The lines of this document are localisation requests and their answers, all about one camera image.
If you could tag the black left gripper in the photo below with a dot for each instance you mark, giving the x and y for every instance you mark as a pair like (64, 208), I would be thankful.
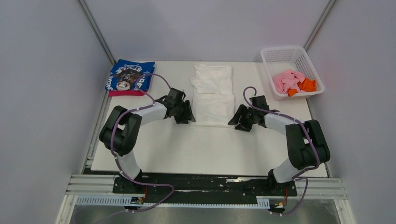
(188, 115)

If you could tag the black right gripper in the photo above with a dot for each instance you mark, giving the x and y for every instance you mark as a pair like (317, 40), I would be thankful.
(240, 111)

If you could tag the white printed t shirt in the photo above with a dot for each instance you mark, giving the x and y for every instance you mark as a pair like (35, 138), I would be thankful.
(213, 101)

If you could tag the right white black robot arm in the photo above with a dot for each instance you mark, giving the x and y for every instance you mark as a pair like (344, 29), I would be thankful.
(306, 145)

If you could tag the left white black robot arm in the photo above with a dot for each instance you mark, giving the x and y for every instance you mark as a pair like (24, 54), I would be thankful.
(120, 131)

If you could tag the light pink crumpled shirt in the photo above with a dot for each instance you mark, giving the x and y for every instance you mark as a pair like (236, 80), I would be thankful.
(287, 79)

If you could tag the white plastic basket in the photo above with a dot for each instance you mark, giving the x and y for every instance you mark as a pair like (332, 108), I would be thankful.
(279, 59)

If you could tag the folded blue printed t shirt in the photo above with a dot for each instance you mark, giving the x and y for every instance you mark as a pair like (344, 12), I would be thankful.
(130, 76)

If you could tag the orange crumpled shirt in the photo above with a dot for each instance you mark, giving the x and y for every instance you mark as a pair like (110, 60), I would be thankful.
(306, 86)

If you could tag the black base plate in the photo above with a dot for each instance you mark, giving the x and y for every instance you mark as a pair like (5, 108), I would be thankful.
(203, 189)

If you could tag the aluminium frame rail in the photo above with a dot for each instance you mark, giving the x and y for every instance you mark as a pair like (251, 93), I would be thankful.
(318, 188)

